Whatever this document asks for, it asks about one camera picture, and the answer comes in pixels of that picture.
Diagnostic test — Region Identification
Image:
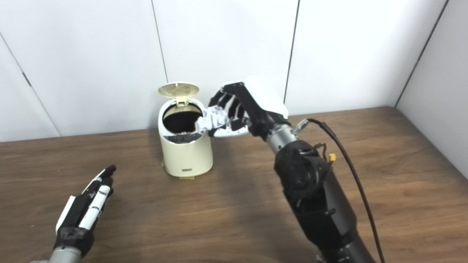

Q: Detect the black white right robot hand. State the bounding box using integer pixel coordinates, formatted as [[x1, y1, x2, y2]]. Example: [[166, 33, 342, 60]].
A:
[[208, 76, 289, 138]]

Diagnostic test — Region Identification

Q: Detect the cream-colored bin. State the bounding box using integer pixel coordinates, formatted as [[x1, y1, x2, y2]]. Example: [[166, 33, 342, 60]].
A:
[[158, 97, 214, 177]]

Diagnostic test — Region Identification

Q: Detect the black bin liner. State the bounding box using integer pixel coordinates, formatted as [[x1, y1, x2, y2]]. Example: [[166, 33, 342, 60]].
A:
[[163, 111, 203, 144]]

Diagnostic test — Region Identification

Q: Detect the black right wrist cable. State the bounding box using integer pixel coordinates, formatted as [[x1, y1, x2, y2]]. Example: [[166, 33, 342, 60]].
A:
[[292, 118, 386, 263]]

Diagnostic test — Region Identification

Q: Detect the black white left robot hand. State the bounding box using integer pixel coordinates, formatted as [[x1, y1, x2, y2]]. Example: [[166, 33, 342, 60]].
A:
[[53, 165, 117, 258]]

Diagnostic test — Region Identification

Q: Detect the cream round bin lid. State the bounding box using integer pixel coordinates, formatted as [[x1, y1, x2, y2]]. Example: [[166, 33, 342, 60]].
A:
[[158, 82, 200, 107]]

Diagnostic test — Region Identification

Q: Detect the white paper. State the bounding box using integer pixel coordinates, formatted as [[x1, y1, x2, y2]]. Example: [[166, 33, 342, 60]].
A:
[[195, 106, 230, 133]]

